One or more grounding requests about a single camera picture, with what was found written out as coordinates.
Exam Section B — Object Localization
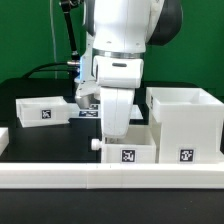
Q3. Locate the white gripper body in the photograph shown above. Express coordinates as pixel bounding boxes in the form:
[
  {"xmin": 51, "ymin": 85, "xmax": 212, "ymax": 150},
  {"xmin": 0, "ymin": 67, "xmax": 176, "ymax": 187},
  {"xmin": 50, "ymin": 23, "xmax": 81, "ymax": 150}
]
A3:
[{"xmin": 93, "ymin": 56, "xmax": 144, "ymax": 138}]

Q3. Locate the white front drawer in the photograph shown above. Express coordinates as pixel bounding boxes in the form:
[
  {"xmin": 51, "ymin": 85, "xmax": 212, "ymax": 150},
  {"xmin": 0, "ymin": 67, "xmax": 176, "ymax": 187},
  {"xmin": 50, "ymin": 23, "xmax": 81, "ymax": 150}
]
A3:
[{"xmin": 91, "ymin": 125, "xmax": 156, "ymax": 164}]

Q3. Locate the white drawer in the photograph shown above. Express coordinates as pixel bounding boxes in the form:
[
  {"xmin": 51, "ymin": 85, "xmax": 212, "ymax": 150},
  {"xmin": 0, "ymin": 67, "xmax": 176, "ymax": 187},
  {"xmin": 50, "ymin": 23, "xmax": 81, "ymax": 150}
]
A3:
[
  {"xmin": 16, "ymin": 96, "xmax": 69, "ymax": 128},
  {"xmin": 91, "ymin": 125, "xmax": 156, "ymax": 164}
]

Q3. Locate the white drawer cabinet box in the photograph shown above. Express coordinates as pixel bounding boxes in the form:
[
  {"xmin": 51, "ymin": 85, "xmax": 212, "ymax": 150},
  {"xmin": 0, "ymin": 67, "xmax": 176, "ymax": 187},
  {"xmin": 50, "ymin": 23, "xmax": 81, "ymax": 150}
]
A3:
[{"xmin": 146, "ymin": 87, "xmax": 224, "ymax": 164}]

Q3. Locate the white marker sheet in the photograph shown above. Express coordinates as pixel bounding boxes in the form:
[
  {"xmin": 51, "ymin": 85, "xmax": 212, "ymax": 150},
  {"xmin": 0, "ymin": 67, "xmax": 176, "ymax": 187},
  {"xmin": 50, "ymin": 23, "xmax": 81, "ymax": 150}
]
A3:
[{"xmin": 68, "ymin": 103, "xmax": 143, "ymax": 120}]

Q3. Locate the black cable bundle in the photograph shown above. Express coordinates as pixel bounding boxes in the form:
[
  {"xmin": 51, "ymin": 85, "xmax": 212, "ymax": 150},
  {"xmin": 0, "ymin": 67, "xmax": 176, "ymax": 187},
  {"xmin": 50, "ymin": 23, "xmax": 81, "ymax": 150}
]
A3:
[{"xmin": 21, "ymin": 61, "xmax": 82, "ymax": 80}]

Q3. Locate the black camera pole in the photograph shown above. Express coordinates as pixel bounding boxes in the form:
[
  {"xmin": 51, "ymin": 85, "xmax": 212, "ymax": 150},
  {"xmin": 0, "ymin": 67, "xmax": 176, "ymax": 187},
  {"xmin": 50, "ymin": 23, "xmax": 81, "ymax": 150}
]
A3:
[{"xmin": 59, "ymin": 0, "xmax": 80, "ymax": 60}]

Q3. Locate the white left fence rail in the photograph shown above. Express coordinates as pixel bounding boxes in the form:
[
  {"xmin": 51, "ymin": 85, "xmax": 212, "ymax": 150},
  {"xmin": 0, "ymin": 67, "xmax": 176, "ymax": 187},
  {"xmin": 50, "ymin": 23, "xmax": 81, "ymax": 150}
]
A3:
[{"xmin": 0, "ymin": 127, "xmax": 9, "ymax": 155}]

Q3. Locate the white fence rail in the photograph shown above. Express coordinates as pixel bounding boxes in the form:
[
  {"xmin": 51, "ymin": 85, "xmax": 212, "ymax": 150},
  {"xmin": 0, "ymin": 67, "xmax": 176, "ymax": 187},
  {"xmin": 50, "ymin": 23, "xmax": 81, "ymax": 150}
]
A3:
[
  {"xmin": 0, "ymin": 163, "xmax": 224, "ymax": 189},
  {"xmin": 0, "ymin": 127, "xmax": 9, "ymax": 155}
]

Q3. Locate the white front fence rail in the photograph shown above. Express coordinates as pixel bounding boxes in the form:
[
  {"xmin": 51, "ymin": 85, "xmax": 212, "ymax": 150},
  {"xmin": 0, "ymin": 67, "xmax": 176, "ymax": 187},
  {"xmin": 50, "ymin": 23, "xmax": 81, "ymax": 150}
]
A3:
[{"xmin": 0, "ymin": 163, "xmax": 224, "ymax": 189}]

